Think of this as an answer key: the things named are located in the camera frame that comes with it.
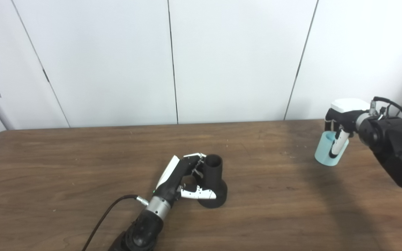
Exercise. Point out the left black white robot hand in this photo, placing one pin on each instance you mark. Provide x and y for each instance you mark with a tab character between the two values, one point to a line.
169	184

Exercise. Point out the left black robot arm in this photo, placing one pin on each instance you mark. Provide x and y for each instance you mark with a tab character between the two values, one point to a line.
145	230

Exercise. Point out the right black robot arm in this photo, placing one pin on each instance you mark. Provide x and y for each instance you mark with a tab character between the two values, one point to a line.
396	146

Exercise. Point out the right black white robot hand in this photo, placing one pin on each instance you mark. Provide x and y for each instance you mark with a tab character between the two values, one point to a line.
344	116

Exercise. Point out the black flared nozzle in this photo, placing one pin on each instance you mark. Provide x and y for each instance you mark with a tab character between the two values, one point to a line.
215	177

